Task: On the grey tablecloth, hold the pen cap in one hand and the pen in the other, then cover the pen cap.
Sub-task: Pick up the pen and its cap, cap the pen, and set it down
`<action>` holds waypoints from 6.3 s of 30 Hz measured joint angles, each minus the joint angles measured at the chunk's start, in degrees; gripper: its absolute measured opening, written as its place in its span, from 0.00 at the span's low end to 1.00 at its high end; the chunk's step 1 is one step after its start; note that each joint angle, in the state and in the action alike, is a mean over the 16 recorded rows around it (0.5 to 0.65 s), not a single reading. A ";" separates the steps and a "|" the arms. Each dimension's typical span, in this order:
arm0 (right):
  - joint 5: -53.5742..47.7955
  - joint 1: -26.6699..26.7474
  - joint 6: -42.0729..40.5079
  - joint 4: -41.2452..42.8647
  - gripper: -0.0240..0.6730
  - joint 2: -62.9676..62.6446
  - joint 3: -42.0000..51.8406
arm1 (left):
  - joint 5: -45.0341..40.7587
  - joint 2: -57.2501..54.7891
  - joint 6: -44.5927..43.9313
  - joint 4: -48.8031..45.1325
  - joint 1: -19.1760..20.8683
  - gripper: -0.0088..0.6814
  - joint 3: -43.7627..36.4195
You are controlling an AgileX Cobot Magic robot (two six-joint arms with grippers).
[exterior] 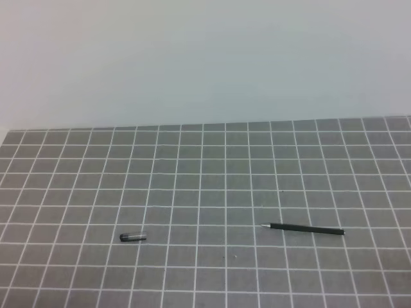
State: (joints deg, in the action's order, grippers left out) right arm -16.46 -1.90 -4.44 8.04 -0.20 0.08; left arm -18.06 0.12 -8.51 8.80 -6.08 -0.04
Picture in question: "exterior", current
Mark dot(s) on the black pen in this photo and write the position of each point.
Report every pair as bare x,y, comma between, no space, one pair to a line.
302,228

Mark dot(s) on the translucent pen cap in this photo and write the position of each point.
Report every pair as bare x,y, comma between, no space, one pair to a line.
133,237

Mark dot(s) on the grey grid tablecloth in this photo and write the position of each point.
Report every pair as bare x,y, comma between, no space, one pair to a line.
201,193

